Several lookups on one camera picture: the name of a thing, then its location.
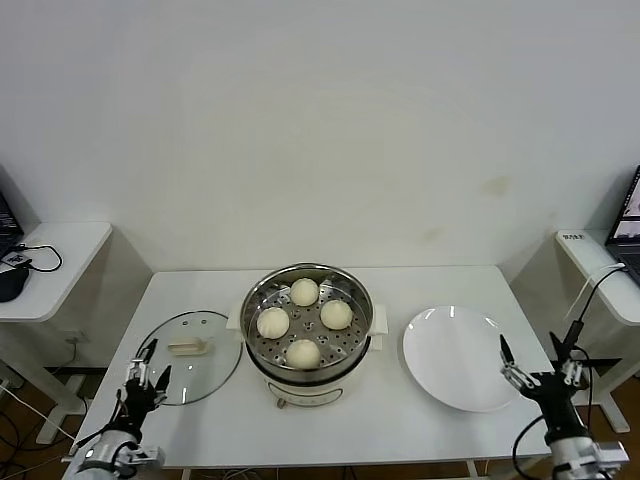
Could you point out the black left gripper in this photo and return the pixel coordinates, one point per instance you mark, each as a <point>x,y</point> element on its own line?
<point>139,397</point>

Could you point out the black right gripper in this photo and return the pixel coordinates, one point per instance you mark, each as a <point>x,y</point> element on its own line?
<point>552,397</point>

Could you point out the white steamed baozi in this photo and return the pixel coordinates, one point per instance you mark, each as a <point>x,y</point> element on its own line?
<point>302,354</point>
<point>304,291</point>
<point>272,322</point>
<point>336,315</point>

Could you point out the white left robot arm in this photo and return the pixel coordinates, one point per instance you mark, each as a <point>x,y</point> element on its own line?
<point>105,446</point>

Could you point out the perforated steel steamer basket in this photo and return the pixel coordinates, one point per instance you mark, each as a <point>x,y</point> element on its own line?
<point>260,300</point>

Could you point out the white round plate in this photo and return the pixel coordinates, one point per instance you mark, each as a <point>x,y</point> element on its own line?
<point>450,360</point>

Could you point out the small printed table label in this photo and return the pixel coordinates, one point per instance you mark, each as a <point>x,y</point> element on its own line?
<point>573,236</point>

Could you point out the cream electric cooking pot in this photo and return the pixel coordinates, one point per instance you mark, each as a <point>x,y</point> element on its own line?
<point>305,395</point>

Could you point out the laptop beside table label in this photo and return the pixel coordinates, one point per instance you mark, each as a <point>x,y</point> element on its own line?
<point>627,220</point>

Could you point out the black computer mouse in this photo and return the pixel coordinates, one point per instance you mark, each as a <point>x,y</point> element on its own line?
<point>7,285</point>

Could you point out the small QR code tag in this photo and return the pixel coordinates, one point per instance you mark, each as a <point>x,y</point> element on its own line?
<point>15,258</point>

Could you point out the laptop beside black mouse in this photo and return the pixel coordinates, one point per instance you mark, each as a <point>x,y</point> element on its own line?
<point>6,220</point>

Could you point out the black metal floor frame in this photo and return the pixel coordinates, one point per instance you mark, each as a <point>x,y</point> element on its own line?
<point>607,360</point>

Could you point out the white wall power socket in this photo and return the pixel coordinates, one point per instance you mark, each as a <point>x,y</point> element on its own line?
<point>75,336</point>

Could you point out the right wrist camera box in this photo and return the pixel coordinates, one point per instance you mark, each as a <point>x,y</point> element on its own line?
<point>612,452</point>

